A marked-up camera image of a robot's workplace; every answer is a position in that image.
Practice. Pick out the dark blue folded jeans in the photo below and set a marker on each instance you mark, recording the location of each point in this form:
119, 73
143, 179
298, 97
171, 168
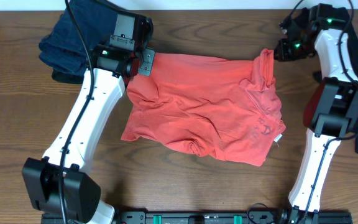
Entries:
63, 48

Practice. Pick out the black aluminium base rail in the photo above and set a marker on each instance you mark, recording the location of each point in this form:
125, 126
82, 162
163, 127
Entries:
258, 216

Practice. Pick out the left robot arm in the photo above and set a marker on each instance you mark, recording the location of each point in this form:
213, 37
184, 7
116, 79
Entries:
59, 184

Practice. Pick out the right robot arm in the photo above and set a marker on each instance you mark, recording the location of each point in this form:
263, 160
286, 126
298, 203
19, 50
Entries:
305, 195

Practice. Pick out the red printed t-shirt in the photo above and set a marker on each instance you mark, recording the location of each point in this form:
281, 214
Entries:
208, 106

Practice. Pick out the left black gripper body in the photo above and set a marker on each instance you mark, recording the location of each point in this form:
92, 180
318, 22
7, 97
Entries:
136, 49

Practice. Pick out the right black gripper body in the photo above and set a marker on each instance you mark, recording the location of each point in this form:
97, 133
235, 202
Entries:
296, 48

